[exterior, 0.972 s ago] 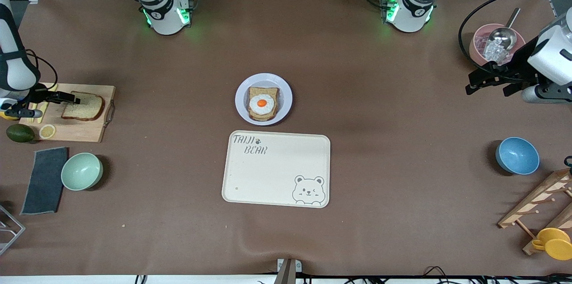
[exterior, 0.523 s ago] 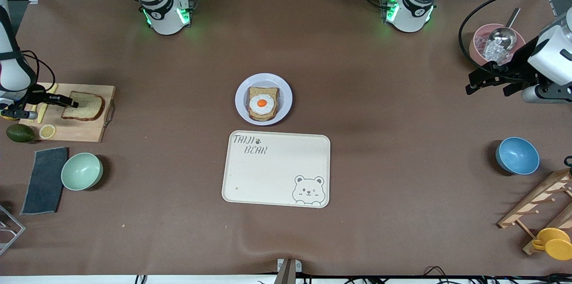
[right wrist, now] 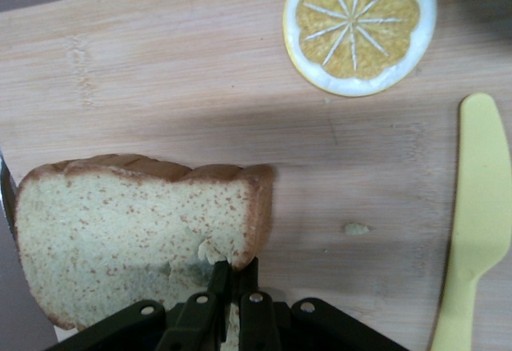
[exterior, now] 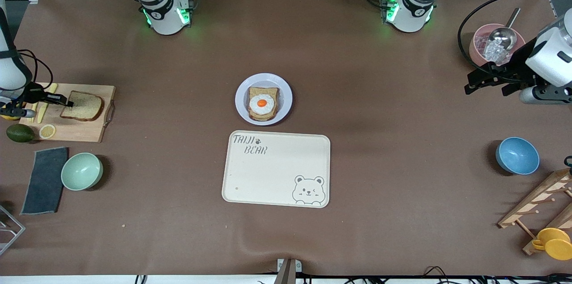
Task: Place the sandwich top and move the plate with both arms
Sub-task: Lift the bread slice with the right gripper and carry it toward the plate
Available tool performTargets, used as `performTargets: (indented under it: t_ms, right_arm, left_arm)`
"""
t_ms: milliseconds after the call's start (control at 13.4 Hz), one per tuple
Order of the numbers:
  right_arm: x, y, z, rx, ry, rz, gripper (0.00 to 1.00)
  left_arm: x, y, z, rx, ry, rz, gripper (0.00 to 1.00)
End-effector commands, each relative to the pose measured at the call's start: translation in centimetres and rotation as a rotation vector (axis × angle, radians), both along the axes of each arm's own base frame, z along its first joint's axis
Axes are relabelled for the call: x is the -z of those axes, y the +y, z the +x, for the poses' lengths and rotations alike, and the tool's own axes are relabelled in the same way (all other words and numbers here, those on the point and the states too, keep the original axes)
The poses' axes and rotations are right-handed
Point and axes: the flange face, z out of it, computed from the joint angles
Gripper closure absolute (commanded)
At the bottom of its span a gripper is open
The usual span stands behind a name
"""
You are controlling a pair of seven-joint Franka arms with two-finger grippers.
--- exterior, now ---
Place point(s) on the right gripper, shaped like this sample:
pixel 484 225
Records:
pixel 34 94

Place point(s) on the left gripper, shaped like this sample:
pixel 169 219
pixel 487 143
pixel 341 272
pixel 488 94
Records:
pixel 518 66

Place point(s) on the brown toast bread slice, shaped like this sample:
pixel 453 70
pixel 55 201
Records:
pixel 85 107
pixel 252 92

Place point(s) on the fried egg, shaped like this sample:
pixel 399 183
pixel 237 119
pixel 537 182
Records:
pixel 262 103

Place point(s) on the white round plate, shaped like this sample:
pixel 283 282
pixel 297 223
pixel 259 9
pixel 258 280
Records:
pixel 268 79

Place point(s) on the yellow plastic knife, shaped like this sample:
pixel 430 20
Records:
pixel 41 114

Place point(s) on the clear ice cubes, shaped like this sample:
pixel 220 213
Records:
pixel 494 52

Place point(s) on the lemon slice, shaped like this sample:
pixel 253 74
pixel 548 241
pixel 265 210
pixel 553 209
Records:
pixel 47 131

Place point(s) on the yellow plastic fork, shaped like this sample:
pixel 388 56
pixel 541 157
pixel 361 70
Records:
pixel 30 119

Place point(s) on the wooden cutting board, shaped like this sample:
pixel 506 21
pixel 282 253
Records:
pixel 76 132

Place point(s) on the pink bowl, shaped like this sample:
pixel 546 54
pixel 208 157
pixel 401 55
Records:
pixel 476 47

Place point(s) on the metal scoop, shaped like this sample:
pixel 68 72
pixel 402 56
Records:
pixel 502 36

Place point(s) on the green avocado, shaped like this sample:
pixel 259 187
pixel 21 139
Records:
pixel 20 133

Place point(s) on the yellow lemon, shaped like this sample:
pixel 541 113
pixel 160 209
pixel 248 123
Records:
pixel 9 118

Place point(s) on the mint green bowl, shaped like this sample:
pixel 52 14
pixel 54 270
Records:
pixel 82 171

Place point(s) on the blue bowl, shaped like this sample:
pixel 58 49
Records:
pixel 517 156

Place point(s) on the dark grey cloth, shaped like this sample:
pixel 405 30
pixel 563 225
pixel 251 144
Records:
pixel 44 181

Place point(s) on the wooden drying rack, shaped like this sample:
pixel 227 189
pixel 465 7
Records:
pixel 536 199

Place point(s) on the yellow plastic cup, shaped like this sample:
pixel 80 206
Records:
pixel 556 246

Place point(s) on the cream bear print tray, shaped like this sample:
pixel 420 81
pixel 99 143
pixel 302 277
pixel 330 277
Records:
pixel 268 177

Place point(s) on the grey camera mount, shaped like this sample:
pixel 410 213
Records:
pixel 287 270

